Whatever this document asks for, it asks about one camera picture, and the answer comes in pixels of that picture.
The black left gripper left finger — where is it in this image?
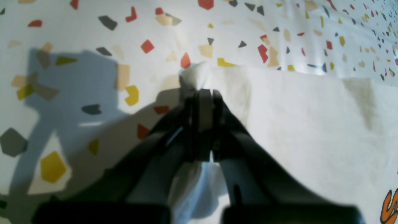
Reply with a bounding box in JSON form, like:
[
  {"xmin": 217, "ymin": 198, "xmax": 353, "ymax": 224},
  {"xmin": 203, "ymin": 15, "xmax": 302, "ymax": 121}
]
[{"xmin": 32, "ymin": 89, "xmax": 212, "ymax": 224}]

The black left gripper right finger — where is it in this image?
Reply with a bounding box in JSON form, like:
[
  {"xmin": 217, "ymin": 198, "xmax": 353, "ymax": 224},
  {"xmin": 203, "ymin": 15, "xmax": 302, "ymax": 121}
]
[{"xmin": 213, "ymin": 90, "xmax": 364, "ymax": 224}]

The white printed T-shirt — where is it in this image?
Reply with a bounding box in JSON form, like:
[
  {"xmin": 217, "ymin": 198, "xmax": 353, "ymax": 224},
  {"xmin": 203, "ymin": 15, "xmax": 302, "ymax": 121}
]
[{"xmin": 179, "ymin": 62, "xmax": 397, "ymax": 224}]

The terrazzo pattern tablecloth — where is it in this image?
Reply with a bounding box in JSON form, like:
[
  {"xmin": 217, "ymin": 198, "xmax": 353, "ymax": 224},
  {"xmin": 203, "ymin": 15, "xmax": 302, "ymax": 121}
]
[{"xmin": 1, "ymin": 0, "xmax": 397, "ymax": 224}]

